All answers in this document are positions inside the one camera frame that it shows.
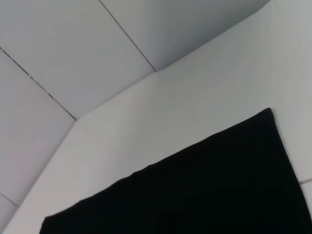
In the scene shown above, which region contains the black shirt with FREE print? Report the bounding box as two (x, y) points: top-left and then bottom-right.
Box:
(39, 107), (312, 234)

